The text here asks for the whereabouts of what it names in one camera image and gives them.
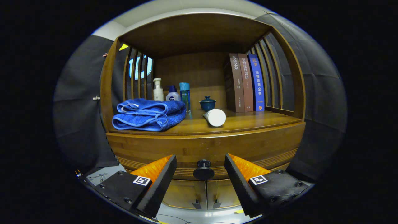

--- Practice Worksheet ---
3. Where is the thin grey cable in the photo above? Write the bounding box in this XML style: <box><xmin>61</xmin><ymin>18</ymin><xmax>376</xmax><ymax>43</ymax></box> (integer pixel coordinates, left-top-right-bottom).
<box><xmin>87</xmin><ymin>173</ymin><xmax>108</xmax><ymax>184</ymax></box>

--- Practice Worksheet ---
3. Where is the wooden cabinet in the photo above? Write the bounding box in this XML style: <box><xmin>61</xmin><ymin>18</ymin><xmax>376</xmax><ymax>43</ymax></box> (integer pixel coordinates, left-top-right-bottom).
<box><xmin>99</xmin><ymin>12</ymin><xmax>307</xmax><ymax>210</ymax></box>

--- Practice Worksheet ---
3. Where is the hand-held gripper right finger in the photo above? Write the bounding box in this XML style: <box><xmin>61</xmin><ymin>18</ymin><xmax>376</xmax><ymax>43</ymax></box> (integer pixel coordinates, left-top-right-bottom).
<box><xmin>224</xmin><ymin>153</ymin><xmax>310</xmax><ymax>218</ymax></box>

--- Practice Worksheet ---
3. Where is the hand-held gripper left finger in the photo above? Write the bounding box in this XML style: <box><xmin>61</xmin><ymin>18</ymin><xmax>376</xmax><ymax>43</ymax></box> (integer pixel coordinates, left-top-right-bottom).
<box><xmin>93</xmin><ymin>155</ymin><xmax>178</xmax><ymax>219</ymax></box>

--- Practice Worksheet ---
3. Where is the blue book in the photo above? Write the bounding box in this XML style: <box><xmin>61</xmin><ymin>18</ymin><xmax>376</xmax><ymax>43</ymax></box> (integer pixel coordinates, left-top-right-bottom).
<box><xmin>248</xmin><ymin>54</ymin><xmax>265</xmax><ymax>112</ymax></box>

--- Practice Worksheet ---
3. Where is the wooden drawer with black knob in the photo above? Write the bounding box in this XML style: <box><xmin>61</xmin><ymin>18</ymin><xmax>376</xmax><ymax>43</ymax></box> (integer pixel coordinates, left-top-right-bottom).
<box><xmin>106</xmin><ymin>122</ymin><xmax>306</xmax><ymax>181</ymax></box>

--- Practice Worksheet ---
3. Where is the blue folded towel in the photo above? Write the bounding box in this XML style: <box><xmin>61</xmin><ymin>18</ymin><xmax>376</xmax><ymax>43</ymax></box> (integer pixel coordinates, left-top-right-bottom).
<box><xmin>112</xmin><ymin>98</ymin><xmax>187</xmax><ymax>132</ymax></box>

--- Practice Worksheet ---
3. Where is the dark brown book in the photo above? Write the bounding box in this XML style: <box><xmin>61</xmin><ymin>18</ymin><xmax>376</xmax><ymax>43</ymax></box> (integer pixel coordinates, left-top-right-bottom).
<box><xmin>224</xmin><ymin>53</ymin><xmax>245</xmax><ymax>113</ymax></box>

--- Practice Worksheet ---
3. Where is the wooden countertop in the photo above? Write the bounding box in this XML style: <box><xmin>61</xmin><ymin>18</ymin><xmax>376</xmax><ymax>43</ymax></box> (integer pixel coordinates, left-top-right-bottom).
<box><xmin>109</xmin><ymin>107</ymin><xmax>302</xmax><ymax>136</ymax></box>

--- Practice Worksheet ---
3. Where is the white tube with green label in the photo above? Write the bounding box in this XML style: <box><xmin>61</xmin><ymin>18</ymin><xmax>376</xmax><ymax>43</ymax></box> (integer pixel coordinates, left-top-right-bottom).
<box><xmin>203</xmin><ymin>109</ymin><xmax>227</xmax><ymax>127</ymax></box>

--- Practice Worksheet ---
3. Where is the dark blue lidded teacup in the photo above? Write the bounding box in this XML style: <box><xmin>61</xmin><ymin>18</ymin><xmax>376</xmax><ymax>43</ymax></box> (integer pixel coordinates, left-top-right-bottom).
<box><xmin>199</xmin><ymin>96</ymin><xmax>216</xmax><ymax>112</ymax></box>

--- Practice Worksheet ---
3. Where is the reddish brown book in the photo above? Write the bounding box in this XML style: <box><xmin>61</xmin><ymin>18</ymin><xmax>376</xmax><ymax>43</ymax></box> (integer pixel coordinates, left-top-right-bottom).
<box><xmin>238</xmin><ymin>54</ymin><xmax>254</xmax><ymax>112</ymax></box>

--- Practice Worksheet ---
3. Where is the clear blue bottle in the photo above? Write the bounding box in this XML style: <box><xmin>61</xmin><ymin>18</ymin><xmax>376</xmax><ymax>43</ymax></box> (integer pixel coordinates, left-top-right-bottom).
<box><xmin>179</xmin><ymin>82</ymin><xmax>191</xmax><ymax>115</ymax></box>

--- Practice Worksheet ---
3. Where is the white pump bottle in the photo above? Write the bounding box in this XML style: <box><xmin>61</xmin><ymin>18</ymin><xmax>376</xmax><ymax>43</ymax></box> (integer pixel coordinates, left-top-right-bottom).
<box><xmin>153</xmin><ymin>78</ymin><xmax>164</xmax><ymax>102</ymax></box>

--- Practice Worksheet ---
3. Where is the white bottle with blue cap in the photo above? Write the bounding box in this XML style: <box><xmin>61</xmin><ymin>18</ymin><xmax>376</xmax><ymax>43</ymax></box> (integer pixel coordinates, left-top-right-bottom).
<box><xmin>166</xmin><ymin>85</ymin><xmax>180</xmax><ymax>102</ymax></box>

